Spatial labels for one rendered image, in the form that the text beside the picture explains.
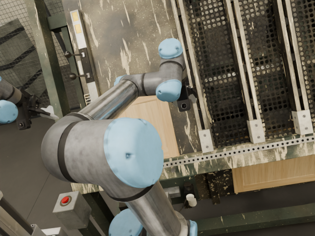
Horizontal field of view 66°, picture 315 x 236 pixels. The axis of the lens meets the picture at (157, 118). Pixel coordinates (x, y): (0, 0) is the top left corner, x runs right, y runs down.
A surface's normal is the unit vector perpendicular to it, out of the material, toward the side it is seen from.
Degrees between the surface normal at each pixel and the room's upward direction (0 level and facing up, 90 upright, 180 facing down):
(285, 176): 90
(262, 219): 0
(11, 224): 90
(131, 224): 8
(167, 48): 28
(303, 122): 60
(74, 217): 90
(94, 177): 93
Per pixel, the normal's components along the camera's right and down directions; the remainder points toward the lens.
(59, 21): -0.13, 0.10
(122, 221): -0.37, -0.78
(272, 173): 0.00, 0.58
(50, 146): -0.52, -0.28
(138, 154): 0.90, -0.15
